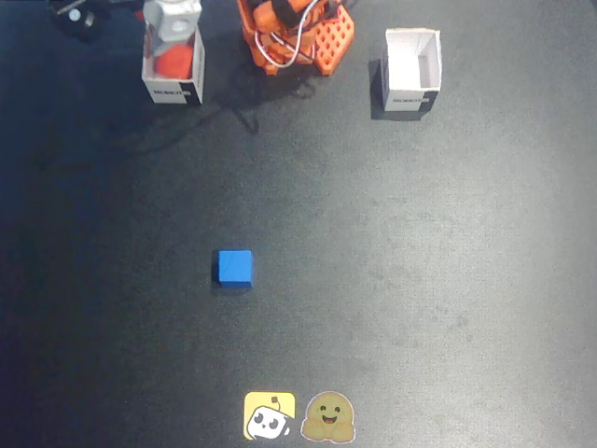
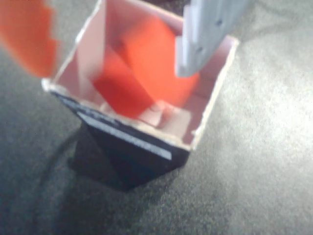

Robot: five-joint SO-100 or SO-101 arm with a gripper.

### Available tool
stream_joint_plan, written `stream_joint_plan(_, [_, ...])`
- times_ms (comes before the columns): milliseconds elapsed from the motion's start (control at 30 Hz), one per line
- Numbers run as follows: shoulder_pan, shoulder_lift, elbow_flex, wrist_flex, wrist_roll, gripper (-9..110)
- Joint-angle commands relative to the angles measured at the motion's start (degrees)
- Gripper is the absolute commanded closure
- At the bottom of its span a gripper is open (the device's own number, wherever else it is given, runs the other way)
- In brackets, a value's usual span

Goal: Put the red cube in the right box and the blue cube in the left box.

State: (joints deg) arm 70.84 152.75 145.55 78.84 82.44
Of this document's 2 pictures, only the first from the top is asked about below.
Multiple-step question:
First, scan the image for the black felt mat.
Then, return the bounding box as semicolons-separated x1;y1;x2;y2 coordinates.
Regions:
0;0;597;448

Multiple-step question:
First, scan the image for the red cube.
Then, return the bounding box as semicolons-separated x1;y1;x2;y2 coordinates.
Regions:
153;48;194;79

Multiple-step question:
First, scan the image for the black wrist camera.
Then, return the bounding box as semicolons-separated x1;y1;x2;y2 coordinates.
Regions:
49;0;112;42

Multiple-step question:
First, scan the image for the white cardboard box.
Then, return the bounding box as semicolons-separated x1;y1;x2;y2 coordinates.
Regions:
382;27;443;113
141;21;206;105

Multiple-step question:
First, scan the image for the yellow robot sticker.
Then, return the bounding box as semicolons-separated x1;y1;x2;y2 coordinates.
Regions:
243;390;297;441

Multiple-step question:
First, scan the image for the blue cube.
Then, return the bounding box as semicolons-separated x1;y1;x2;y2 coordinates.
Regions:
212;249;256;289

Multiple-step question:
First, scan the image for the hugging face emoji sticker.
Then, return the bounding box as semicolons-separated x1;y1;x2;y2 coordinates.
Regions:
299;390;356;443

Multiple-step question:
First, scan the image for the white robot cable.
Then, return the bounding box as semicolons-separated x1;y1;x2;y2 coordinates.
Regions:
258;0;327;69

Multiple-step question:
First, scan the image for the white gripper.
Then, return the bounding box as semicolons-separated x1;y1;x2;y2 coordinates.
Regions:
143;0;203;59

